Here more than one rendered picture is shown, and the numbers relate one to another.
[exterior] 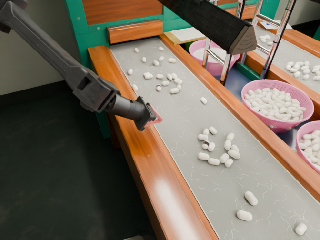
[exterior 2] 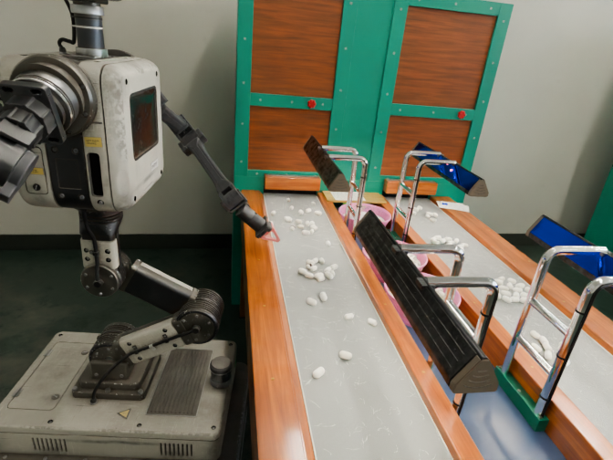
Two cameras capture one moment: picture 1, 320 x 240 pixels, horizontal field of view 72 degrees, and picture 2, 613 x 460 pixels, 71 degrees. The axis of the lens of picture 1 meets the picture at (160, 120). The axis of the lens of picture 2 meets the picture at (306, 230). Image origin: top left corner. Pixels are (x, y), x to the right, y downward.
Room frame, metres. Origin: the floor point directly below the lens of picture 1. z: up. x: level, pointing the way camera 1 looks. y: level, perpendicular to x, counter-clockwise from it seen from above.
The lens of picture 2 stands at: (-0.95, -0.42, 1.54)
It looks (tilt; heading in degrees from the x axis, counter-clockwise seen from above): 24 degrees down; 12
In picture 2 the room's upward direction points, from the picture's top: 6 degrees clockwise
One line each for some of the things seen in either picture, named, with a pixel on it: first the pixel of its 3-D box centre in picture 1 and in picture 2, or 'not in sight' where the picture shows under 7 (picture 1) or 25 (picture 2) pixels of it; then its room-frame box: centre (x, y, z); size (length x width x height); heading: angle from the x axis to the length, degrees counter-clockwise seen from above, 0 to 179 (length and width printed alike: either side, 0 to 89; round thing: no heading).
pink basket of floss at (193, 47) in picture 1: (212, 58); (363, 221); (1.08, -0.29, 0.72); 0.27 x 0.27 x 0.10
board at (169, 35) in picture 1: (193, 33); (353, 197); (1.28, -0.20, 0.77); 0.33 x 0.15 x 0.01; 113
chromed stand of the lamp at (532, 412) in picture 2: not in sight; (568, 336); (0.11, -0.92, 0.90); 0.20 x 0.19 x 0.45; 23
